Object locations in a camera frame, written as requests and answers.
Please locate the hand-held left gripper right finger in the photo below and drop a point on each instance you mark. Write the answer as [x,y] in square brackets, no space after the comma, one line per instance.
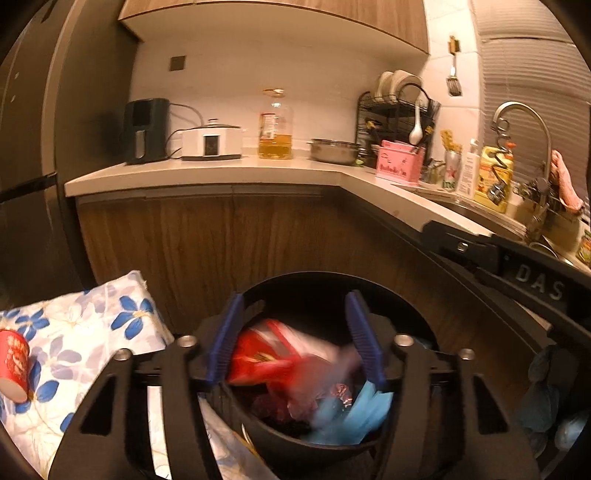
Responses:
[364,337]

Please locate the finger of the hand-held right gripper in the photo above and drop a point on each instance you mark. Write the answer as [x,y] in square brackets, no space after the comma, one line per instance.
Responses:
[455,242]

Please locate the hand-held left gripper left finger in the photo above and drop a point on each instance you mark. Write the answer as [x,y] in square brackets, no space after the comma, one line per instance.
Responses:
[226,337]

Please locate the red and white plastic bag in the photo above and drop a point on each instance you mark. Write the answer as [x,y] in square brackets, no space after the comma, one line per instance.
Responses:
[263,355]

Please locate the black round bin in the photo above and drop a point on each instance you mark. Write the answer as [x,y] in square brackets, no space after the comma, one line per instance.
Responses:
[318,295]

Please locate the blue plastic bag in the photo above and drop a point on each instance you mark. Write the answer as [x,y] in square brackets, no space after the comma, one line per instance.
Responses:
[351,415]

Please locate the steel sink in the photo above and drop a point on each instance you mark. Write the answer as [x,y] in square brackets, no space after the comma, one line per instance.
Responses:
[466,207]

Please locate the drink can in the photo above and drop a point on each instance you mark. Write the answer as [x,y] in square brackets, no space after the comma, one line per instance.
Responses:
[451,173]

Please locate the white pump bottle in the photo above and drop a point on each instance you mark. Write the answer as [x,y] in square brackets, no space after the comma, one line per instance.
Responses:
[468,173]

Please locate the yellow detergent bottle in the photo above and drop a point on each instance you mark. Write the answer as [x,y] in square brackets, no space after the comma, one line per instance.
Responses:
[491,180]

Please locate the pink box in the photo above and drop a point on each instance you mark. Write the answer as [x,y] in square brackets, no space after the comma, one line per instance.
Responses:
[397,164]

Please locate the pink cloth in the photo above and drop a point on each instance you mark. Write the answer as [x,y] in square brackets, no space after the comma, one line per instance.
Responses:
[565,180]

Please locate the wooden kitchen cabinet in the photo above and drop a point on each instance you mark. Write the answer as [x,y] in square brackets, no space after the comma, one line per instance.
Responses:
[207,230]

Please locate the white spoon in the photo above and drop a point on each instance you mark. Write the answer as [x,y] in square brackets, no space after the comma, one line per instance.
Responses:
[416,131]

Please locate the blue floral tablecloth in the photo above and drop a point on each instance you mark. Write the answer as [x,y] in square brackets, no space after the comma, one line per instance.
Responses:
[92,323]

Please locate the black dish rack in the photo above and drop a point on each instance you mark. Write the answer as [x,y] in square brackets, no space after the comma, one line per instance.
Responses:
[392,120]

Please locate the chrome faucet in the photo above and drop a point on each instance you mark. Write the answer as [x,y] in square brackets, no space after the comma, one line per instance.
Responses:
[517,107]

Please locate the steel bowl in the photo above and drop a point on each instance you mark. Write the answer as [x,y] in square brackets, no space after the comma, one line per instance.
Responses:
[334,150]

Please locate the hanging metal spatula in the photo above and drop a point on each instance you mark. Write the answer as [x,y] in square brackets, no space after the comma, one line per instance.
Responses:
[454,78]

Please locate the grey countertop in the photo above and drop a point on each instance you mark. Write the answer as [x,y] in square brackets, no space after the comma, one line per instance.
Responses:
[231,173]

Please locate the white plates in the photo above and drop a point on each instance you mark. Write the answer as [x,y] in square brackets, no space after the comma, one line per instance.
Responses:
[392,85]

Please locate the white electric cooker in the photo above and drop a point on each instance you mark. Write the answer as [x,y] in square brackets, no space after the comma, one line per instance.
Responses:
[212,143]

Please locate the window blind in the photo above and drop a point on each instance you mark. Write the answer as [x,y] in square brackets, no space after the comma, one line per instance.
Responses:
[531,55]

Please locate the cooking oil bottle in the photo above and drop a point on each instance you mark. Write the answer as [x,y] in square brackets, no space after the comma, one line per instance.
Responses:
[276,134]

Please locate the red paper cup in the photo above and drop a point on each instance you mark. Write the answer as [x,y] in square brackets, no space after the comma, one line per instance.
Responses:
[14,364]

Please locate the black air fryer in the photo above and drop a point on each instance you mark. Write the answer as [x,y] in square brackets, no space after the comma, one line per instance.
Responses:
[145,131]

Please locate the dark refrigerator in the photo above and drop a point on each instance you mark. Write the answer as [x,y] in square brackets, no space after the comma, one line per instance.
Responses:
[27,138]

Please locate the wall socket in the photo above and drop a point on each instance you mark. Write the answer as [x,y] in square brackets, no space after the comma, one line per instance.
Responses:
[178,63]

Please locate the wooden wall cabinet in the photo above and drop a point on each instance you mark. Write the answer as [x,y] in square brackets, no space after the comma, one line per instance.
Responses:
[277,18]

